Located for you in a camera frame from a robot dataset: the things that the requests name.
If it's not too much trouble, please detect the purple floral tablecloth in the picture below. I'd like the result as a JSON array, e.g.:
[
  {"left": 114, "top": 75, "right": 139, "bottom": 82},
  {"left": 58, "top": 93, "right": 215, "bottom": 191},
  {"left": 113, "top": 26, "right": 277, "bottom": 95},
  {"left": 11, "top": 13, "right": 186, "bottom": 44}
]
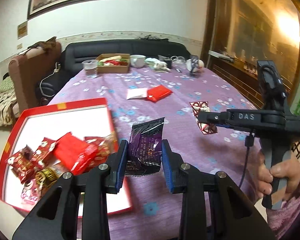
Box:
[{"left": 51, "top": 68, "right": 260, "bottom": 239}]

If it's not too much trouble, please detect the wooden glass cabinet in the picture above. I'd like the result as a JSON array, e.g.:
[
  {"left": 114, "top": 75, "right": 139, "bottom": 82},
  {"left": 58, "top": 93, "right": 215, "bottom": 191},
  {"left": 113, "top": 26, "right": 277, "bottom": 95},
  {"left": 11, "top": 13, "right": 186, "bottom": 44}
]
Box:
[{"left": 201, "top": 0, "right": 300, "bottom": 107}]

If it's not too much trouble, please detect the brown armchair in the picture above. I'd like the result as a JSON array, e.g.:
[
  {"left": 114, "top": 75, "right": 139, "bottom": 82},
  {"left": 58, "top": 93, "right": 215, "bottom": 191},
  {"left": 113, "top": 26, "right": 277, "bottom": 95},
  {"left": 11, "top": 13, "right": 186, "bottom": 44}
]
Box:
[{"left": 8, "top": 36, "right": 61, "bottom": 113}]

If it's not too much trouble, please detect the pink white snack packet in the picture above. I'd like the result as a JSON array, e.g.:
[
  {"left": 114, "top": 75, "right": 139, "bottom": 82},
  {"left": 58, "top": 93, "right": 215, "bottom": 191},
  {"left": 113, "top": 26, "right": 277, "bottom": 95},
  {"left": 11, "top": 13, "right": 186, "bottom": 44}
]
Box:
[{"left": 126, "top": 88, "right": 148, "bottom": 100}]

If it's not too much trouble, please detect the cardboard box of snacks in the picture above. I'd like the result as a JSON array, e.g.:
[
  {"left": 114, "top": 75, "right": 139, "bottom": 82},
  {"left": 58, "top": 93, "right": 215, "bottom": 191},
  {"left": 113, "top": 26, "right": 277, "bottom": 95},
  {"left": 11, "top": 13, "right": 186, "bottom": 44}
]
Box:
[{"left": 96, "top": 54, "right": 130, "bottom": 74}]

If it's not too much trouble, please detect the white charging cable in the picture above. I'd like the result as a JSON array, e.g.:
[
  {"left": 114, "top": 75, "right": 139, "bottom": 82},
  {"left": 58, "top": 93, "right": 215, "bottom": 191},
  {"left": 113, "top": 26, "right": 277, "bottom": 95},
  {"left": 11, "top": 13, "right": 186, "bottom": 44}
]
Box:
[{"left": 39, "top": 62, "right": 62, "bottom": 98}]

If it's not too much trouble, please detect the black leather sofa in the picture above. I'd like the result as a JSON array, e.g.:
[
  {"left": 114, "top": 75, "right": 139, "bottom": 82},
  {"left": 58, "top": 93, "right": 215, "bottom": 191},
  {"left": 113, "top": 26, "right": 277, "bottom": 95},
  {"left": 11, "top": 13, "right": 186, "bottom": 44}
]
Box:
[{"left": 35, "top": 39, "right": 190, "bottom": 102}]

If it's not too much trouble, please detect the pink sleeve forearm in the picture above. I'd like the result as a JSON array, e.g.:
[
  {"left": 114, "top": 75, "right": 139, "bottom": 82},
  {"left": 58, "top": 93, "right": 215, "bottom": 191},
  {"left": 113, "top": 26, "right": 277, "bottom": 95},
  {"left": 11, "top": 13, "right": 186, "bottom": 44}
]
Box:
[{"left": 266, "top": 184, "right": 300, "bottom": 239}]

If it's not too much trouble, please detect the red flower snack packet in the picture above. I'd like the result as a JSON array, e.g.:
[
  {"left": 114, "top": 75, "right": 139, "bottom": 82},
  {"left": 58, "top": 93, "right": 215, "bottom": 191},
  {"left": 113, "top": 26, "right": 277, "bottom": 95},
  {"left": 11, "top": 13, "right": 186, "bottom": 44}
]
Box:
[
  {"left": 6, "top": 145, "right": 35, "bottom": 184},
  {"left": 31, "top": 137, "right": 57, "bottom": 169}
]

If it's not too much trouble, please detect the brown gold snack bag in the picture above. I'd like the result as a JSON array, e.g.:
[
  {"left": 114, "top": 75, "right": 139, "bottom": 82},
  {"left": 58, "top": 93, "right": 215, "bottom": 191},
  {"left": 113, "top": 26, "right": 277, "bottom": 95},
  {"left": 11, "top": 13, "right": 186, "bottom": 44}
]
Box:
[{"left": 35, "top": 163, "right": 68, "bottom": 194}]

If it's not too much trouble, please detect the white crumpled cloth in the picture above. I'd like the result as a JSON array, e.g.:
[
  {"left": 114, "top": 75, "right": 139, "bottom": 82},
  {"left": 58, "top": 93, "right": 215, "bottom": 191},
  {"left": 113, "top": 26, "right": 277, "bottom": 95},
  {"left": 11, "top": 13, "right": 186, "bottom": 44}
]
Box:
[{"left": 145, "top": 57, "right": 171, "bottom": 73}]

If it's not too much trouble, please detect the white ceramic mug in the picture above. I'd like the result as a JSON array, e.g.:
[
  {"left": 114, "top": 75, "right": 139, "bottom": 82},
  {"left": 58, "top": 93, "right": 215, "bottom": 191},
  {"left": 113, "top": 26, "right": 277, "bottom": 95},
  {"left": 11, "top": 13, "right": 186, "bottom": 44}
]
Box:
[{"left": 129, "top": 55, "right": 146, "bottom": 68}]

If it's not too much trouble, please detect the purple snack packet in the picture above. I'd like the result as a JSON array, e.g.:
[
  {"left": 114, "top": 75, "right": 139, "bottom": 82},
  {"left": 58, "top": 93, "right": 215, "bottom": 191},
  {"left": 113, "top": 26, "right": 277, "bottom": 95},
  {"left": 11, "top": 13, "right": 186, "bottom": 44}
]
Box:
[{"left": 125, "top": 118, "right": 165, "bottom": 177}]

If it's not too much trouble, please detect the person right hand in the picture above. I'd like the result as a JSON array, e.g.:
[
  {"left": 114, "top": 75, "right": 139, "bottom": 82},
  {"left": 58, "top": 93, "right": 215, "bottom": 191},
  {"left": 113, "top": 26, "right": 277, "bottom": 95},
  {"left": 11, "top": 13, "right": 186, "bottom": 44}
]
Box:
[{"left": 256, "top": 150, "right": 300, "bottom": 201}]

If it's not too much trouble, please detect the clear plastic cup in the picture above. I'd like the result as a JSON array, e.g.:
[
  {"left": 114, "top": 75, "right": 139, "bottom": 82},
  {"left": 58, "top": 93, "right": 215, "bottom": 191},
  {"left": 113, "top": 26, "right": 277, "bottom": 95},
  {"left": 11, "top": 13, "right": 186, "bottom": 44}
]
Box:
[{"left": 82, "top": 60, "right": 98, "bottom": 79}]

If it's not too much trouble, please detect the red gift box tray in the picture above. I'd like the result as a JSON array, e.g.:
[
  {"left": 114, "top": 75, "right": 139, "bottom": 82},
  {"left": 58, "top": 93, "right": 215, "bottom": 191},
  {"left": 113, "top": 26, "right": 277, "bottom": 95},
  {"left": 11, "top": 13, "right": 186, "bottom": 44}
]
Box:
[{"left": 0, "top": 97, "right": 134, "bottom": 217}]

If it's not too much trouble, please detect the black phone stand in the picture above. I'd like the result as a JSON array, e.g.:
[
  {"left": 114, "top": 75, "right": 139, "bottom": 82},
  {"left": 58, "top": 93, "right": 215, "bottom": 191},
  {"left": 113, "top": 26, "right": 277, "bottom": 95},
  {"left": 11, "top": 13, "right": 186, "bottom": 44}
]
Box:
[{"left": 188, "top": 55, "right": 199, "bottom": 77}]

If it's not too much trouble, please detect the red white lattice snack packet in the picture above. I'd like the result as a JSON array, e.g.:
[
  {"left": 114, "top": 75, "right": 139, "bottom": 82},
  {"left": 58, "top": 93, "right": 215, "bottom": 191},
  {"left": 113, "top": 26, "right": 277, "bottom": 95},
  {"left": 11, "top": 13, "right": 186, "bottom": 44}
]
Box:
[{"left": 189, "top": 101, "right": 218, "bottom": 136}]

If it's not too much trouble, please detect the large red snack packet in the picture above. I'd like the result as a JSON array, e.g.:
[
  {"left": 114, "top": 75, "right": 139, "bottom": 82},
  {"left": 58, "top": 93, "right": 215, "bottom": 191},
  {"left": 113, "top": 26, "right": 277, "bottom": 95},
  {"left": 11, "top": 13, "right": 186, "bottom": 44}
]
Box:
[{"left": 146, "top": 85, "right": 172, "bottom": 102}]

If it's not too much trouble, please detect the patterned blanket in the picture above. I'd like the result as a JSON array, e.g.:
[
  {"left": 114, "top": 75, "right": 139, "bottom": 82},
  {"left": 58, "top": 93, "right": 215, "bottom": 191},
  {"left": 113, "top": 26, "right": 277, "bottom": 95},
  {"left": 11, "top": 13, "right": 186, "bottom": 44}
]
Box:
[{"left": 0, "top": 89, "right": 17, "bottom": 126}]

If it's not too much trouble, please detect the white bowl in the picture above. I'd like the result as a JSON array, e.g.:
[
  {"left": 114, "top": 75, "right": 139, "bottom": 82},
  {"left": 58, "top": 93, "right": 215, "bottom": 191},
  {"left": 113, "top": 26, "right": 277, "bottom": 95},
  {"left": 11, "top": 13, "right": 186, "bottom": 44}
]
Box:
[{"left": 186, "top": 59, "right": 204, "bottom": 73}]

